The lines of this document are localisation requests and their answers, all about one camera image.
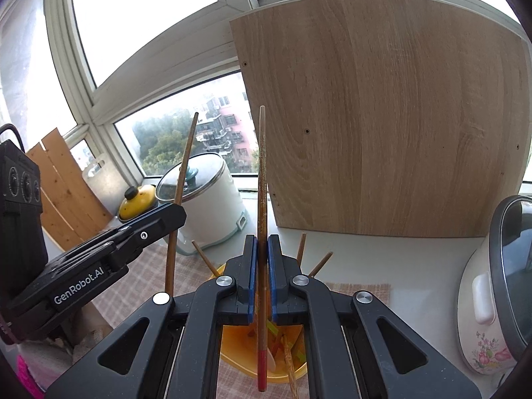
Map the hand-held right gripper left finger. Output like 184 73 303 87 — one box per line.
46 234 259 399

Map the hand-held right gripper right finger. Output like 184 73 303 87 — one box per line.
267 234 483 399

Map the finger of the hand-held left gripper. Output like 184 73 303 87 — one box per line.
118 203 179 230
44 205 187 278

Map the green plastic spoon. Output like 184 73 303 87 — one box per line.
266 320 306 362

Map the yellow plastic container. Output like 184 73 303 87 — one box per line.
208 258 310 385

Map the person's left hand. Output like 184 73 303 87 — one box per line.
50 304 114 357

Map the black clay pot yellow lid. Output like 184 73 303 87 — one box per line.
117 185 159 223

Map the white cutting board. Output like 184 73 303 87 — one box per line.
82 156 125 217

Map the pink checked tablecloth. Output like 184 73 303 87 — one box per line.
83 243 392 399

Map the pine plank board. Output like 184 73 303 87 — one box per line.
26 129 115 252

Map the white teal electric pot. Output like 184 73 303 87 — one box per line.
156 152 250 256

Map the light oak board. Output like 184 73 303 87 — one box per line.
229 0 532 239

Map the white floral slow cooker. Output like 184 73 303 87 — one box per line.
457 195 532 377

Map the white window frame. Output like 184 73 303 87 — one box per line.
0 0 532 200

